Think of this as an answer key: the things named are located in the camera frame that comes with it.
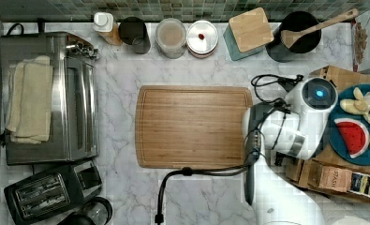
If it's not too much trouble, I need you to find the wooden cutting board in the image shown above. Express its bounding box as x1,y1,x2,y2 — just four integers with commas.
135,85,252,169

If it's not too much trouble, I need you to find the wooden drawer cabinet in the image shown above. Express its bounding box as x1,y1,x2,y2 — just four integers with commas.
286,66,370,204

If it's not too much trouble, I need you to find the toy banana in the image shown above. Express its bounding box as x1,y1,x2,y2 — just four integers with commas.
340,87,370,125

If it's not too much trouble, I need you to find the dark blue tea box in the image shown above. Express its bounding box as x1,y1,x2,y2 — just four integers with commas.
349,172,370,198

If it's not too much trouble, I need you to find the oat bites cereal box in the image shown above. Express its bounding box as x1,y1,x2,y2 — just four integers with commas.
351,9,370,73

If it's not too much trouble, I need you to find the black coffee grinder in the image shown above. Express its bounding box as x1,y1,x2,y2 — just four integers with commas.
57,197,112,225

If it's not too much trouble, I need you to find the wooden spoon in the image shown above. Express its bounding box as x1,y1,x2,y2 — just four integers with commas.
281,8,359,48

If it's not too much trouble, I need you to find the stainless toaster oven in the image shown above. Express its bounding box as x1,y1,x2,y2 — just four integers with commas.
1,32,98,165

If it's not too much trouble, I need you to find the black utensil holder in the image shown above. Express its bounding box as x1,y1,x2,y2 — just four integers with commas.
266,11,321,63

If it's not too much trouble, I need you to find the black toaster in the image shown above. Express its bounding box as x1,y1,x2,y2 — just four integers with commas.
4,159,102,225

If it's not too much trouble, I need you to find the teal canister with wooden lid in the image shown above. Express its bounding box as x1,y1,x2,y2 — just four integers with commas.
223,7,274,61

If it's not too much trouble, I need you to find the glass jar with powder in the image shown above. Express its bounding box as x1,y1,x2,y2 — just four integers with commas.
155,18,186,59

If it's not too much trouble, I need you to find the black toaster oven cord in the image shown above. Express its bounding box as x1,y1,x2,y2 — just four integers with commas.
6,18,46,37

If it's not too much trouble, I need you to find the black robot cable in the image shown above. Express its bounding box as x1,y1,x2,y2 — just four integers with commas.
155,73,304,225

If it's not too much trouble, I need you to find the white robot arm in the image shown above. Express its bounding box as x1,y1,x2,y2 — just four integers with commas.
243,77,338,225

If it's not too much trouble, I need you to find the toy watermelon slice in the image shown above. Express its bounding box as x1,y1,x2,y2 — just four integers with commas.
334,118,370,158

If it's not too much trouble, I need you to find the brown tea box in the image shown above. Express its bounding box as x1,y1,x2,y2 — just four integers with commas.
308,163,352,192

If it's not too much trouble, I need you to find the white capped bottle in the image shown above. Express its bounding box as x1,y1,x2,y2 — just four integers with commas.
93,12,122,46

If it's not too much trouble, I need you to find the beige folded towel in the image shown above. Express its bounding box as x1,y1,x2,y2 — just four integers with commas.
6,55,53,144

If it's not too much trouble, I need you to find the dark empty cup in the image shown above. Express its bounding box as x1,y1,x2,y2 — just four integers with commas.
118,17,151,54

